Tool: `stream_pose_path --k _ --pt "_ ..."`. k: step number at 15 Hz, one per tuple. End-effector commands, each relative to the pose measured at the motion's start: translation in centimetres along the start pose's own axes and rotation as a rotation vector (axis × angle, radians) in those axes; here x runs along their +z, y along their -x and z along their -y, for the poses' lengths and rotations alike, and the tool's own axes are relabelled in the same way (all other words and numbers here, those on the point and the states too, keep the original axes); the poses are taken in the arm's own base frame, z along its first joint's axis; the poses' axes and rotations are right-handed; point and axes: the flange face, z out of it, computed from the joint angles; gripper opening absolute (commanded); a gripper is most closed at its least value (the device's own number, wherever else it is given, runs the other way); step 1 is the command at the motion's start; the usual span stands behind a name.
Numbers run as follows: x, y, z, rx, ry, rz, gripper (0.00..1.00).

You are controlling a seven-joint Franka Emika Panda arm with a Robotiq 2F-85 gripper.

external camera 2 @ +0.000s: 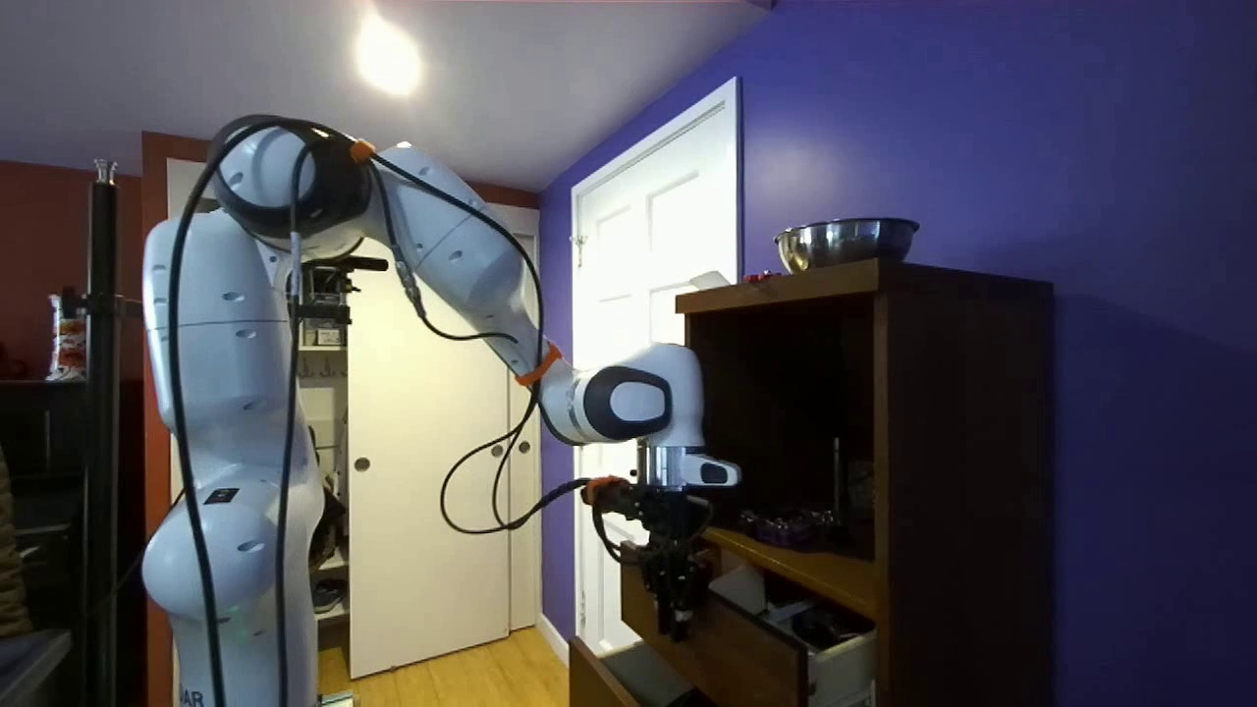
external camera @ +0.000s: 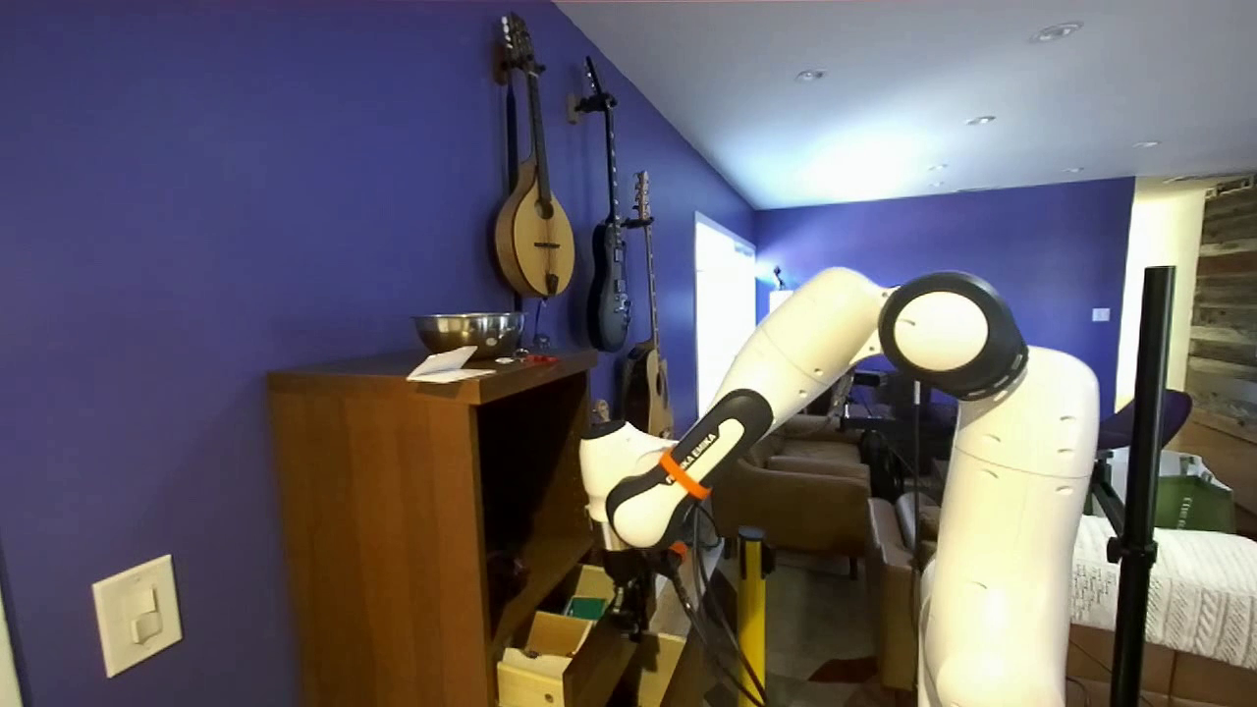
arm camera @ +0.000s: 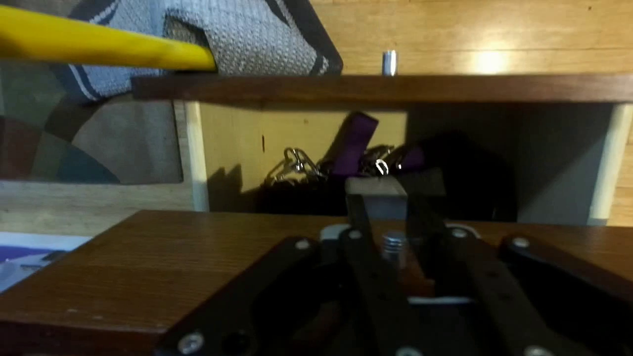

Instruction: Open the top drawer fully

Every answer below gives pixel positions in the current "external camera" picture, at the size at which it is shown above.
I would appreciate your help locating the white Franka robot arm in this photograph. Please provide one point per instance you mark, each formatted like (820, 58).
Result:
(1007, 525)

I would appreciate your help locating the brown sofa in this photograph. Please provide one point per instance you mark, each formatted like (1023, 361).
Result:
(800, 493)

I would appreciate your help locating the wooden wall shelving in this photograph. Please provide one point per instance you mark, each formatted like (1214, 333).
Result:
(1225, 316)

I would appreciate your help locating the cardboard box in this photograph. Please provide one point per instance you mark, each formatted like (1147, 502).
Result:
(895, 591)

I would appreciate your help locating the black tripod pole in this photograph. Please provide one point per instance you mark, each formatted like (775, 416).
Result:
(1139, 497)

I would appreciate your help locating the dark wooden cabinet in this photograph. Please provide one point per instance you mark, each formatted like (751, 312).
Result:
(380, 525)

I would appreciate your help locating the cream wall switch plate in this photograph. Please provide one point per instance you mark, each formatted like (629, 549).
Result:
(135, 612)

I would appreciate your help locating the steel mixing bowl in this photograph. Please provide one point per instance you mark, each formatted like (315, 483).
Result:
(470, 329)

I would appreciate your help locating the green item in drawer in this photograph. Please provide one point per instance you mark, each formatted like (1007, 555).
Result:
(587, 608)

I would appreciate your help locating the dark electric guitar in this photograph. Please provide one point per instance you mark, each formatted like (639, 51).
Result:
(610, 286)

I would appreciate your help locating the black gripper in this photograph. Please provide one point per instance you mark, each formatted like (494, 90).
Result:
(639, 591)

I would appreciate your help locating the white door in daylight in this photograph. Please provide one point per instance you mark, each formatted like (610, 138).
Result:
(720, 316)

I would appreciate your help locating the yellow post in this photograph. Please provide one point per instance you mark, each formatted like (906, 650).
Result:
(751, 612)

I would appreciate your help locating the tan mandolin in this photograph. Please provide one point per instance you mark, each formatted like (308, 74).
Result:
(533, 235)

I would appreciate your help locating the green box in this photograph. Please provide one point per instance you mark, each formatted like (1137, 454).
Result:
(1196, 502)

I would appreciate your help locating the white bed cover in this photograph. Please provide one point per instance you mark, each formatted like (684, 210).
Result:
(1205, 591)

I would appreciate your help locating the white paper sheet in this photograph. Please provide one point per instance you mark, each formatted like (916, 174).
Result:
(446, 365)

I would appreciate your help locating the small white wall switch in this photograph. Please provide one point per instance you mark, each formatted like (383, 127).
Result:
(1100, 316)

